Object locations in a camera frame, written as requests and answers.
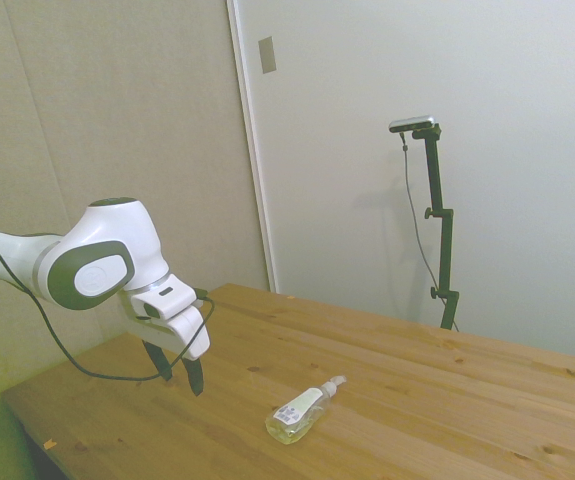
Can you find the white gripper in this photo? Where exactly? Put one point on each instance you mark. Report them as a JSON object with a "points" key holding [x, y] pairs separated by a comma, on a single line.
{"points": [[187, 335]]}

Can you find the silver exterior camera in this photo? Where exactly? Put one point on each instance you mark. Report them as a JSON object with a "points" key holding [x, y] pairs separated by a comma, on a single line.
{"points": [[413, 123]]}

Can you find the clear hand sanitizer bottle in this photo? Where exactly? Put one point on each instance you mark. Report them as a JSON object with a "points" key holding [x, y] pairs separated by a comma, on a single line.
{"points": [[297, 415]]}

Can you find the small orange scrap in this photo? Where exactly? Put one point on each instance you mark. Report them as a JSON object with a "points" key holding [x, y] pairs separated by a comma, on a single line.
{"points": [[49, 443]]}

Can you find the black camera stand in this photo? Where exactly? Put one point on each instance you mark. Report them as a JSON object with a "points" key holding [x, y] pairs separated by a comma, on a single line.
{"points": [[444, 250]]}

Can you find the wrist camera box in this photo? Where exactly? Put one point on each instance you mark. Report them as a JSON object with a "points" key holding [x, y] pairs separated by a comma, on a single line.
{"points": [[167, 299]]}

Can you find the white vertical wall trim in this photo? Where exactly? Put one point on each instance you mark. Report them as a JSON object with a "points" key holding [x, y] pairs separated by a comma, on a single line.
{"points": [[252, 150]]}

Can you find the beige wall plate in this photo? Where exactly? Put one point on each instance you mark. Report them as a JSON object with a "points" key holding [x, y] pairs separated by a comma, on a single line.
{"points": [[267, 55]]}

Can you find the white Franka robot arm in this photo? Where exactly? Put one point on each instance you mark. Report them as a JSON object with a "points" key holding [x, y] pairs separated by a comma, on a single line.
{"points": [[112, 225]]}

